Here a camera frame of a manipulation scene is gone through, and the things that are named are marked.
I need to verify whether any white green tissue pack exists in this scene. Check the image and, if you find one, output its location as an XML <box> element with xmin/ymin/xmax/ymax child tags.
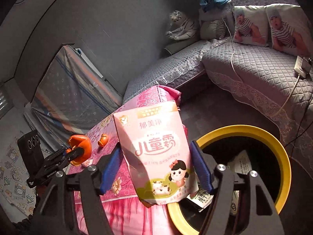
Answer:
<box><xmin>187</xmin><ymin>150</ymin><xmax>253</xmax><ymax>216</ymax></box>

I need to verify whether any pink floral table cloth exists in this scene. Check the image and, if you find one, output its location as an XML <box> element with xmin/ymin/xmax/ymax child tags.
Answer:
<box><xmin>69</xmin><ymin>85</ymin><xmax>181</xmax><ymax>234</ymax></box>

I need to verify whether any white power strip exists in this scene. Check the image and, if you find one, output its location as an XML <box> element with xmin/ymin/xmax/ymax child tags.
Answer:
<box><xmin>294</xmin><ymin>56</ymin><xmax>312</xmax><ymax>79</ymax></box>

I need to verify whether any small orange peel piece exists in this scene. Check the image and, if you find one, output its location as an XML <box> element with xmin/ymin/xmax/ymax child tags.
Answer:
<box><xmin>97</xmin><ymin>134</ymin><xmax>109</xmax><ymax>148</ymax></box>

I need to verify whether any grey satin cushion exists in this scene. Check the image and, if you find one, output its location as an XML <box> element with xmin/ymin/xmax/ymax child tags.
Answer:
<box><xmin>200</xmin><ymin>20</ymin><xmax>226</xmax><ymax>40</ymax></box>

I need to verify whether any grey bolster cushion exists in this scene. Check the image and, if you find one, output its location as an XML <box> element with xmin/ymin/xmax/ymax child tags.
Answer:
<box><xmin>164</xmin><ymin>37</ymin><xmax>199</xmax><ymax>55</ymax></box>

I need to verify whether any white cable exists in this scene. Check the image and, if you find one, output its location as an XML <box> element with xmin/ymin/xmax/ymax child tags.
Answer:
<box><xmin>221</xmin><ymin>16</ymin><xmax>301</xmax><ymax>117</ymax></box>

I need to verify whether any striped sheet covered wardrobe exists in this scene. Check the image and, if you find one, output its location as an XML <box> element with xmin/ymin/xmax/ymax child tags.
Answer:
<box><xmin>24</xmin><ymin>45</ymin><xmax>122</xmax><ymax>153</ymax></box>

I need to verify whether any window blind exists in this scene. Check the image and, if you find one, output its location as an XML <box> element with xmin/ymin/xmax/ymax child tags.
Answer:
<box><xmin>0</xmin><ymin>84</ymin><xmax>14</xmax><ymax>118</ymax></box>

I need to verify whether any black phone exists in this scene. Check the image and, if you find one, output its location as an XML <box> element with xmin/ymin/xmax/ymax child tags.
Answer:
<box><xmin>17</xmin><ymin>129</ymin><xmax>44</xmax><ymax>176</ymax></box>

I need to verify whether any yellow rimmed trash bin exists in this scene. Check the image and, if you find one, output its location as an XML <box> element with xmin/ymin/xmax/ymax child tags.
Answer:
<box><xmin>168</xmin><ymin>125</ymin><xmax>291</xmax><ymax>234</ymax></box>

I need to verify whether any baby print pillow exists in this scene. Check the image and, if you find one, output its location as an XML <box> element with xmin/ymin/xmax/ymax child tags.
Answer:
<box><xmin>265</xmin><ymin>4</ymin><xmax>312</xmax><ymax>57</ymax></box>
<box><xmin>233</xmin><ymin>5</ymin><xmax>269</xmax><ymax>47</ymax></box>

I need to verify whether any pink child cream box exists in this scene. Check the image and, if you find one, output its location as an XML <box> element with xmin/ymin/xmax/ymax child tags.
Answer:
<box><xmin>113</xmin><ymin>101</ymin><xmax>198</xmax><ymax>205</ymax></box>

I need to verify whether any left baby print pillow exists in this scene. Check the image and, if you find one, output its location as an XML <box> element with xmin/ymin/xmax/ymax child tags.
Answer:
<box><xmin>233</xmin><ymin>5</ymin><xmax>269</xmax><ymax>47</ymax></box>

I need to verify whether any right baby print pillow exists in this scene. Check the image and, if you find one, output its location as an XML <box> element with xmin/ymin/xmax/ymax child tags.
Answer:
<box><xmin>265</xmin><ymin>4</ymin><xmax>312</xmax><ymax>57</ymax></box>

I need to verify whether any grey quilted corner sofa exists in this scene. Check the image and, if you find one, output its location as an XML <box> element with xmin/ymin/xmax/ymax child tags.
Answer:
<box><xmin>122</xmin><ymin>0</ymin><xmax>313</xmax><ymax>179</ymax></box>

